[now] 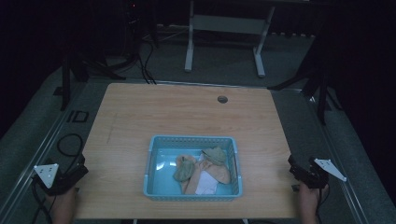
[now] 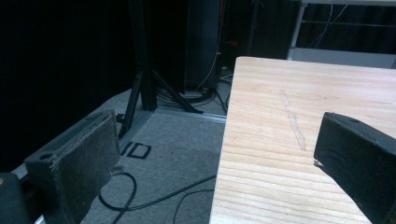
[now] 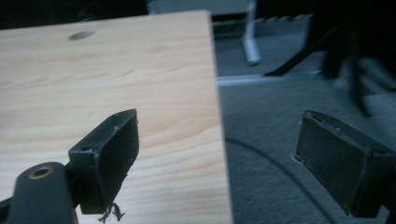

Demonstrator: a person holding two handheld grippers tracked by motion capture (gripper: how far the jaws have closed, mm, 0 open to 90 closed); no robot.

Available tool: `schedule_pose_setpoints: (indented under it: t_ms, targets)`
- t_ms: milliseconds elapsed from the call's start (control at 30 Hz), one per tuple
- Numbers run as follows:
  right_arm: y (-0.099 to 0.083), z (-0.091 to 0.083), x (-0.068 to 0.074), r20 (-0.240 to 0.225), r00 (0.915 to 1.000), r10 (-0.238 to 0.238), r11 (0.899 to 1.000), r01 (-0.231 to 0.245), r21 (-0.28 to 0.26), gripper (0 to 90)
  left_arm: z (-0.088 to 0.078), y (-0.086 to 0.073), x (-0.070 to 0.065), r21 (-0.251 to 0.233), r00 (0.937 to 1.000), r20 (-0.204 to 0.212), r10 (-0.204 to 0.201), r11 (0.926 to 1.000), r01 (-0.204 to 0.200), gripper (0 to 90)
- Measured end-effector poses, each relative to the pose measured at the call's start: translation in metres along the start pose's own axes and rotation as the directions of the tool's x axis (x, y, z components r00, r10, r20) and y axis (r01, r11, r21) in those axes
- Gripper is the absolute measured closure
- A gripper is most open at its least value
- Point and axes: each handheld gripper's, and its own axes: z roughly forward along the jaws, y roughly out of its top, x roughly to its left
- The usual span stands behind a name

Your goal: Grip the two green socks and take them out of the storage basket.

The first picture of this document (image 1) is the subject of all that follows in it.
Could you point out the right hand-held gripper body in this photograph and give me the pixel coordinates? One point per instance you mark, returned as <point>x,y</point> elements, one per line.
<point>317,174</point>

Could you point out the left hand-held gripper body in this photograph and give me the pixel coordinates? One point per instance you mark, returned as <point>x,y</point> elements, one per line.
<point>54,183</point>

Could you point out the person's left hand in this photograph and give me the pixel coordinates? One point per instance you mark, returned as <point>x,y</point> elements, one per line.
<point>63,207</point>

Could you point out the person's right hand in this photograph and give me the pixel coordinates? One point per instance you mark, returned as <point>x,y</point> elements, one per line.
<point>309,203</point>

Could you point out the black metal stand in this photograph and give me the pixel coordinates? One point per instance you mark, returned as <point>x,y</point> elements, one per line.
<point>322,99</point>
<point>66,84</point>

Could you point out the light blue plastic basket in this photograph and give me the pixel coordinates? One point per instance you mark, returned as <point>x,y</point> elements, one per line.
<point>162,183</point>

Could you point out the white paper card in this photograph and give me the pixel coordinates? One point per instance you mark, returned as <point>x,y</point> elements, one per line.
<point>206,183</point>

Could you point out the grey table grommet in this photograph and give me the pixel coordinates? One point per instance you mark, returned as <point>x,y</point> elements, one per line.
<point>222,99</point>

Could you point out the white metal desk frame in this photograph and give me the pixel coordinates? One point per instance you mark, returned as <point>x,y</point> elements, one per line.
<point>230,24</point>

